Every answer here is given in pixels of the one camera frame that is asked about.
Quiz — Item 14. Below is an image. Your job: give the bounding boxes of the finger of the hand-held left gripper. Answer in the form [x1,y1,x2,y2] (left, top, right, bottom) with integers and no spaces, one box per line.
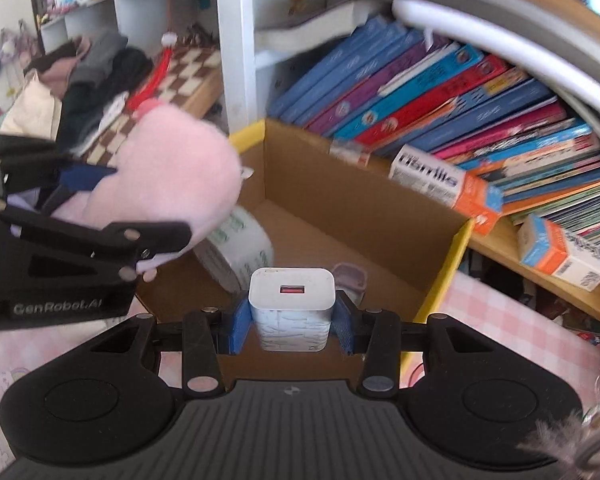
[0,199,194,307]
[0,132,117,209]

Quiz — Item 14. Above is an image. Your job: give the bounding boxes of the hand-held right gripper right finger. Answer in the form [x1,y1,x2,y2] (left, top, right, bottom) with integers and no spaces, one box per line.
[332,292,501,394]

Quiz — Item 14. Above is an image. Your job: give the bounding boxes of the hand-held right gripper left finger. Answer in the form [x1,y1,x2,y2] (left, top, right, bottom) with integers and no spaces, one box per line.
[87,299,255,394]

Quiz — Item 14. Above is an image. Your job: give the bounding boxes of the small lilac box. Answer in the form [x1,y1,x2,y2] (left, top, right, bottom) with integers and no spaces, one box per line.
[330,262,369,306]

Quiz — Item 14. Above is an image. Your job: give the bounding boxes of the white charger plug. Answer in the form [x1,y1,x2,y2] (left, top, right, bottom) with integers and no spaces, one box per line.
[248,268,337,353]

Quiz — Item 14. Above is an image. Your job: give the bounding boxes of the pink plush toy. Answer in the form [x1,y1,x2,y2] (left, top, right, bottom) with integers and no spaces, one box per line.
[50,97,244,282]

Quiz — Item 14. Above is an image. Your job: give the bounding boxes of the white printed tape roll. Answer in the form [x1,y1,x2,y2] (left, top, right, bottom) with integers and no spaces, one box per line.
[195,207,276,294]

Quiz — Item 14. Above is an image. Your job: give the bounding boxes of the yellow cardboard box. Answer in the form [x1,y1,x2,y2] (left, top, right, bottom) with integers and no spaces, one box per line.
[132,119,476,391]

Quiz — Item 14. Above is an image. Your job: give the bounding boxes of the pink checked desktop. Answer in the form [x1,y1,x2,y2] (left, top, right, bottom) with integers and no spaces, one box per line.
[0,269,600,476]

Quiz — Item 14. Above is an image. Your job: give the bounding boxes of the pile of clothes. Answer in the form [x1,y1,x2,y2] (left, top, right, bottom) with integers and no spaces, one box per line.
[0,30,154,161]

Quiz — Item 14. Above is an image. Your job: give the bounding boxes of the red tassel ornament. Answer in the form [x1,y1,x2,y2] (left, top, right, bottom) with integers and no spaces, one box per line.
[126,31,179,112]

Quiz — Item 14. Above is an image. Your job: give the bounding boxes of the wooden chessboard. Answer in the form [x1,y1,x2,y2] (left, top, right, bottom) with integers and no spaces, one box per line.
[82,45,224,171]

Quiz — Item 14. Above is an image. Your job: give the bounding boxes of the orange white carton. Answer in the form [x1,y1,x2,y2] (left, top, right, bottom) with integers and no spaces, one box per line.
[389,144,505,237]
[517,213,600,292]

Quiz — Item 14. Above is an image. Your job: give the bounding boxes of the row of leaning books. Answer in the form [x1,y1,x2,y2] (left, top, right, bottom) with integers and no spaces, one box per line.
[267,14,600,242]

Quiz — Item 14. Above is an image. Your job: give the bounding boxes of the white lamp bar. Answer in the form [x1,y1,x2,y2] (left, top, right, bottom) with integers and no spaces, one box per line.
[392,0,600,114]

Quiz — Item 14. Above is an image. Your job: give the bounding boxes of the grey fluffy keychain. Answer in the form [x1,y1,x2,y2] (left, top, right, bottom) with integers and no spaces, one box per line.
[519,360,600,480]

